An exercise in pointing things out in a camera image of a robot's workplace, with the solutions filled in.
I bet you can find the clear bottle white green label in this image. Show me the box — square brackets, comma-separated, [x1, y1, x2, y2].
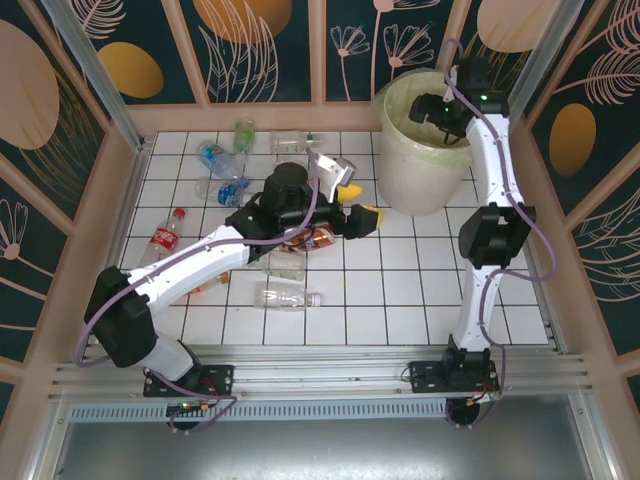
[269, 129, 324, 155]

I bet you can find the brown label bottle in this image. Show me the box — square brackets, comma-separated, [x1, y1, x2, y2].
[277, 224, 337, 253]

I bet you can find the blue label bottle white cap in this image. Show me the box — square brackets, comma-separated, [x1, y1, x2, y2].
[194, 177, 254, 207]

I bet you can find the clear bottle blue label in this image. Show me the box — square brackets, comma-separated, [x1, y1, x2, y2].
[198, 142, 244, 180]

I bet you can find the clear bottle green cap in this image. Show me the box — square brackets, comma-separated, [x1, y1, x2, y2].
[248, 249, 307, 282]

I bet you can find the clear unlabelled bottle white cap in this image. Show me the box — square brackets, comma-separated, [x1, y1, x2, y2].
[253, 280, 324, 312]

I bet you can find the red label cola bottle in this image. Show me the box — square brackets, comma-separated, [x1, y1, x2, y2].
[137, 207, 188, 271]

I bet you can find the pale green plastic bin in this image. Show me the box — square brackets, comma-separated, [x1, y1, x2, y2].
[370, 69, 481, 171]

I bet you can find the cream plastic waste bin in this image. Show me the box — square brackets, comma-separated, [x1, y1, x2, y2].
[372, 69, 484, 217]

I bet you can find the orange label bottle tan cap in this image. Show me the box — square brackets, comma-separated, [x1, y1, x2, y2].
[187, 271, 231, 297]

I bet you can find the small controller board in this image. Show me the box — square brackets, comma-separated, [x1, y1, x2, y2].
[167, 399, 221, 417]
[464, 390, 502, 409]

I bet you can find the grey metal sheet panel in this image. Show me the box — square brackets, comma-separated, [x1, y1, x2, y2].
[29, 419, 614, 480]

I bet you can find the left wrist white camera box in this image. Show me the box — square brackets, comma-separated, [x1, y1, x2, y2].
[315, 153, 358, 199]

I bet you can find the aluminium frame post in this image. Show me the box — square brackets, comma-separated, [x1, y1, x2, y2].
[493, 0, 587, 146]
[38, 0, 147, 154]

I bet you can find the aluminium side rail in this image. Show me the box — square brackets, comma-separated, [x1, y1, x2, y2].
[77, 139, 154, 361]
[497, 142, 569, 354]

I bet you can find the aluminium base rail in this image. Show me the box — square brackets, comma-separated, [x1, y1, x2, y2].
[47, 342, 594, 401]

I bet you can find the slotted grey cable duct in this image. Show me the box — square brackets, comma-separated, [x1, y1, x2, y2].
[67, 402, 454, 422]

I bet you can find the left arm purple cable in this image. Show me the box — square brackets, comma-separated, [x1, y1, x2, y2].
[72, 149, 321, 434]

